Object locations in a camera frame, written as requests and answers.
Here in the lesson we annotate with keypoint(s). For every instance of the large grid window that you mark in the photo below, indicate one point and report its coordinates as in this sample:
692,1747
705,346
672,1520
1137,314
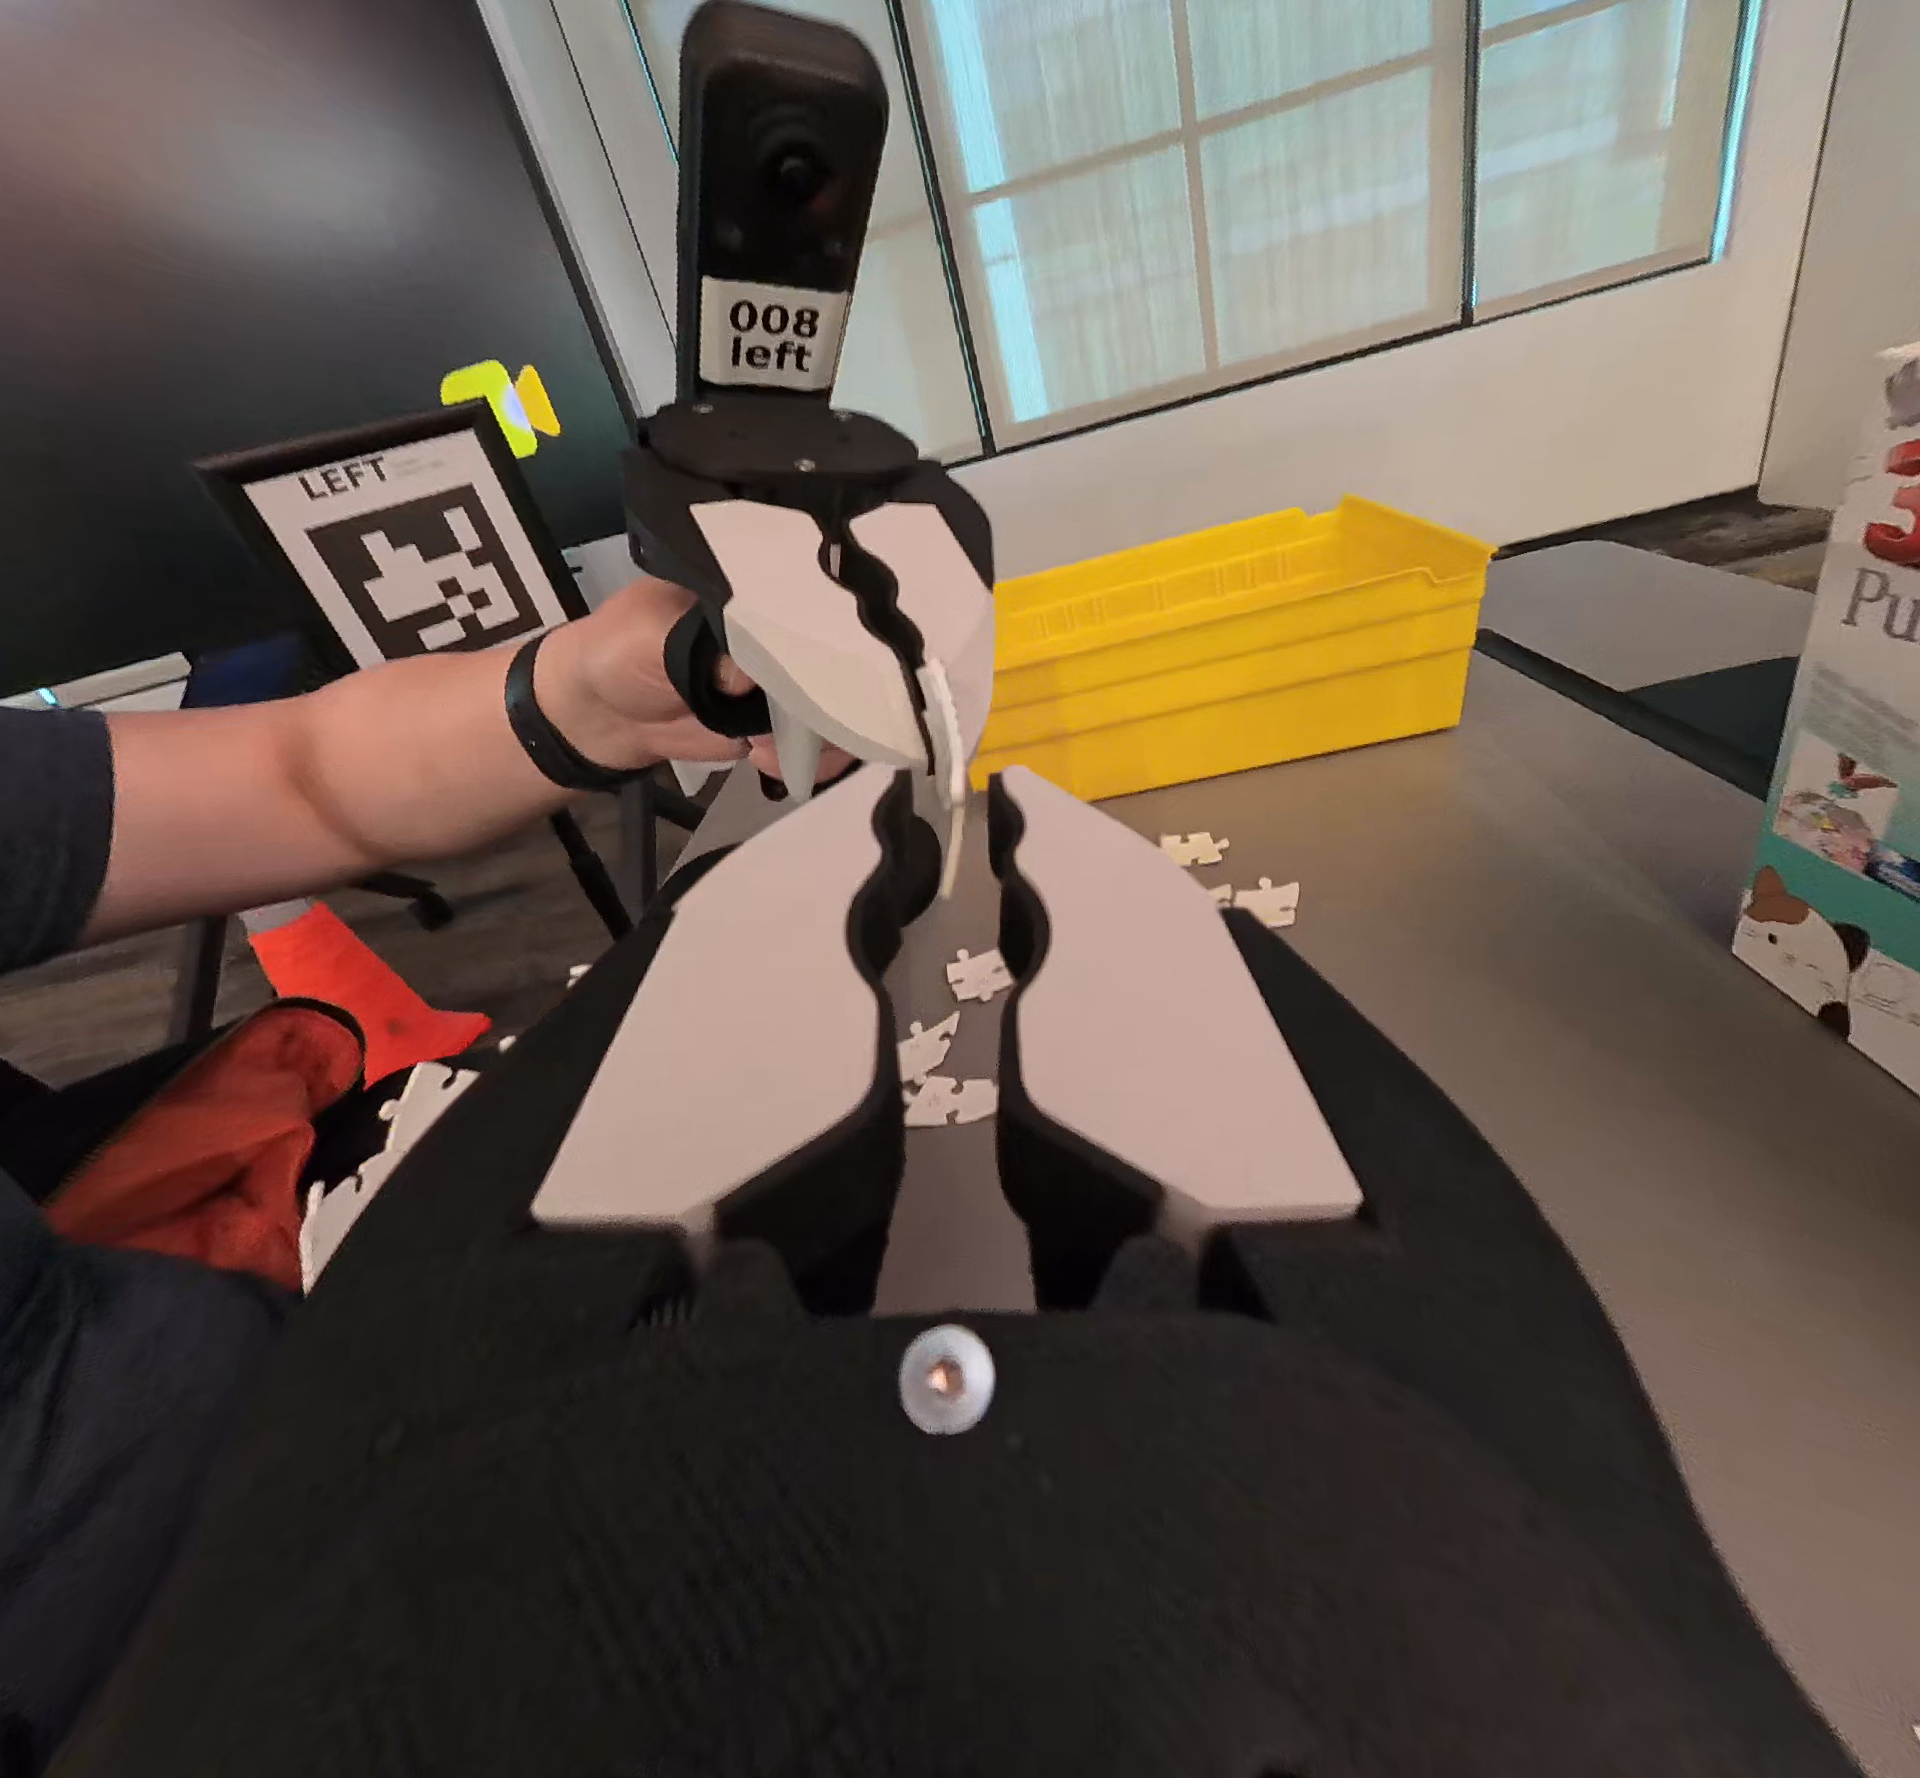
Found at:
1321,82

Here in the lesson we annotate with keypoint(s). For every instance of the orange traffic cone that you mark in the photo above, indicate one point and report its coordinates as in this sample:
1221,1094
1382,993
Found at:
360,977

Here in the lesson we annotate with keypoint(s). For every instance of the black wristband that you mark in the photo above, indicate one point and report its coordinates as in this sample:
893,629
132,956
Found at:
524,721

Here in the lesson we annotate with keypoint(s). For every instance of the person's left forearm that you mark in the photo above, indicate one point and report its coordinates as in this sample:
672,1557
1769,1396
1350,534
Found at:
300,788

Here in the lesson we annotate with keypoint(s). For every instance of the colourful cartoon puzzle ball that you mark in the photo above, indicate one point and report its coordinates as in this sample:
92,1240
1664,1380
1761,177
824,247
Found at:
421,1101

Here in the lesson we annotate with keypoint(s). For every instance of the orange jacket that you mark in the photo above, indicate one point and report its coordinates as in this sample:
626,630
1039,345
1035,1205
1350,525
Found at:
194,1149

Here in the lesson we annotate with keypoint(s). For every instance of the white puzzle pieces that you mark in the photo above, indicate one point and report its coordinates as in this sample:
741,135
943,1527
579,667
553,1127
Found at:
1269,904

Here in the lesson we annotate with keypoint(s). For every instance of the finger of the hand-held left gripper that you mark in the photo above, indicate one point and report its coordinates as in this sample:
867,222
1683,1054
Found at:
794,622
953,592

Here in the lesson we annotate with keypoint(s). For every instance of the yellow plastic bin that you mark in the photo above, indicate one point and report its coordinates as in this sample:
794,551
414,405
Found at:
1230,668

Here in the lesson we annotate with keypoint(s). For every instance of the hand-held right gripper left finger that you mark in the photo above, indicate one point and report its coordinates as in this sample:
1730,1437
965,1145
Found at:
720,1059

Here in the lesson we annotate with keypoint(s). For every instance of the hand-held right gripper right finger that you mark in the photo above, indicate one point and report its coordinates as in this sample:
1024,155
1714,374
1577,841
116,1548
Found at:
1154,1059

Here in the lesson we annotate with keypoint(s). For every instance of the yellow camera-shaped sticker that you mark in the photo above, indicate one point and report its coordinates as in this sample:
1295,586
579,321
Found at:
480,386

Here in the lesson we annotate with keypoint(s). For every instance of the black framed marker sign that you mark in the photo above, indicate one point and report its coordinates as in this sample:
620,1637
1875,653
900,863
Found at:
421,563

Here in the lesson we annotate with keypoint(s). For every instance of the teal puzzle box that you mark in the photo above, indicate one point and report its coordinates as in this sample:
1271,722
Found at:
1844,759

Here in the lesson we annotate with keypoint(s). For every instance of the large black display panel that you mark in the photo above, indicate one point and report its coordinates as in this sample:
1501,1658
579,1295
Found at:
224,159

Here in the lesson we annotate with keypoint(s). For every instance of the person's left hand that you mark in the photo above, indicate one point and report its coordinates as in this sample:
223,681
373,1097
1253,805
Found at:
615,682

